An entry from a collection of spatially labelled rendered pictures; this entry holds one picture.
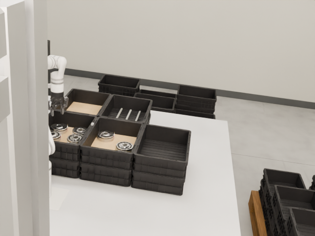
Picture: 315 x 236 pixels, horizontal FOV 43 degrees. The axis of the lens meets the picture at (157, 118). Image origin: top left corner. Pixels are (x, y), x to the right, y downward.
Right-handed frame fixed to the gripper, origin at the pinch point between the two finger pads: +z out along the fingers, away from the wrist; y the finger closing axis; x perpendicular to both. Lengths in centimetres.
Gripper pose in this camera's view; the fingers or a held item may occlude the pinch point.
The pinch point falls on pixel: (57, 112)
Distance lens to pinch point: 242.0
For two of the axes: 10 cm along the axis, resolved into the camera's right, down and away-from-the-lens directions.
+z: -1.1, 9.0, 4.2
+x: -6.1, -3.9, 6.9
